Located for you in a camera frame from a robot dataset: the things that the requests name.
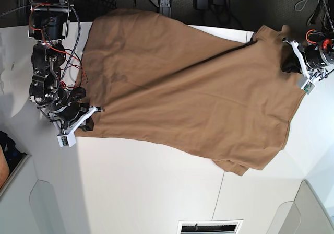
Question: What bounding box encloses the brown t-shirt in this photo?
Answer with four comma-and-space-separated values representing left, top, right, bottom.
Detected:
76, 9, 304, 175

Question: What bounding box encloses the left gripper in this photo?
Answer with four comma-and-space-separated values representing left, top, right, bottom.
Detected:
280, 38, 333, 84

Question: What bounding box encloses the grey bin left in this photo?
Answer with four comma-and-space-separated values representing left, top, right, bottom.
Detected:
1, 155, 66, 233

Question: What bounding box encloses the grey bin right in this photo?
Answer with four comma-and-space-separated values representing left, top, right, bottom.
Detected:
267, 180, 333, 233

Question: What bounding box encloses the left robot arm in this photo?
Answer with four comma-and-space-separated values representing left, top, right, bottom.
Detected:
281, 0, 333, 93

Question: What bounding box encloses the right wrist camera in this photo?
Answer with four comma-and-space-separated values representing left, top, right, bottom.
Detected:
57, 133, 76, 147

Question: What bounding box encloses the white floor vent grille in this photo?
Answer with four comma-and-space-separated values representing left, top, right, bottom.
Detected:
177, 220, 243, 234

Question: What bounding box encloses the aluminium frame post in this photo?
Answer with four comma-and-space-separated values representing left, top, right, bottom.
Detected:
158, 0, 172, 18

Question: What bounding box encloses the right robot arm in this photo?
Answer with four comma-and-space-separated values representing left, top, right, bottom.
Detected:
28, 0, 94, 134

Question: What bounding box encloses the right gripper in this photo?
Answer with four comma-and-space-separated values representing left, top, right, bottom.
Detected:
48, 102, 104, 135

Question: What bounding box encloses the grey bin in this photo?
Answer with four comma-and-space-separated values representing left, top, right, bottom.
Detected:
1, 155, 66, 233
267, 180, 333, 233

